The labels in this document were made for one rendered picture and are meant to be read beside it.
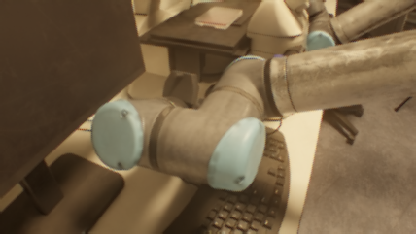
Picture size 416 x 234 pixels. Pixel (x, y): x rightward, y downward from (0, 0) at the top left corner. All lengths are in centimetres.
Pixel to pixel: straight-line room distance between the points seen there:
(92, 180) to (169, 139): 31
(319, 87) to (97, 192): 44
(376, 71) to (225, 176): 22
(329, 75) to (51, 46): 37
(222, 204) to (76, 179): 30
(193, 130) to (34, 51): 23
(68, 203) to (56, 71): 27
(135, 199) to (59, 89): 26
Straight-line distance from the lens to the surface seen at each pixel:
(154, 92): 79
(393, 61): 38
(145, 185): 59
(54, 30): 42
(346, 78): 38
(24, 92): 40
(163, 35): 68
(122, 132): 35
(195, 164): 32
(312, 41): 90
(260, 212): 52
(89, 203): 58
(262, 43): 63
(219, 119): 33
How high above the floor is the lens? 120
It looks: 38 degrees down
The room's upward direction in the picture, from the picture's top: 1 degrees counter-clockwise
